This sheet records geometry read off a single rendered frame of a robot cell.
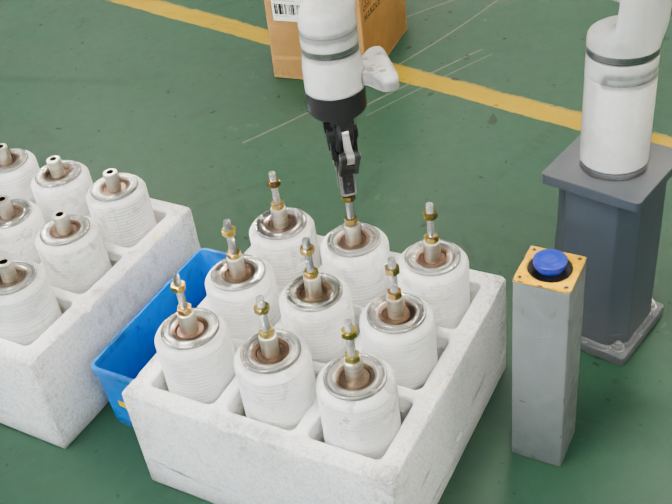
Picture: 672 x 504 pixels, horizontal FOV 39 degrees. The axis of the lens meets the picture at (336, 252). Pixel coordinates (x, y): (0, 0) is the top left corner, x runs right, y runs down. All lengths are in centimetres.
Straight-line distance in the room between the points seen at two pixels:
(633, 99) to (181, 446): 73
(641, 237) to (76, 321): 81
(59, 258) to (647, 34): 86
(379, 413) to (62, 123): 140
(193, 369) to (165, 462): 18
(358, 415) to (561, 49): 141
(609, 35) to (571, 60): 105
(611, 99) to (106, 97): 142
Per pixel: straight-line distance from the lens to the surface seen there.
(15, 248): 153
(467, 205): 180
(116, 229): 153
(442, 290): 126
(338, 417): 111
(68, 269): 146
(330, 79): 115
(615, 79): 126
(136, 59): 254
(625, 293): 143
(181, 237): 157
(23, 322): 141
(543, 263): 114
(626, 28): 122
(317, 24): 112
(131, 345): 149
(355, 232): 130
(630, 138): 131
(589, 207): 135
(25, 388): 143
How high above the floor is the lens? 105
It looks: 38 degrees down
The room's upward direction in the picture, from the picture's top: 8 degrees counter-clockwise
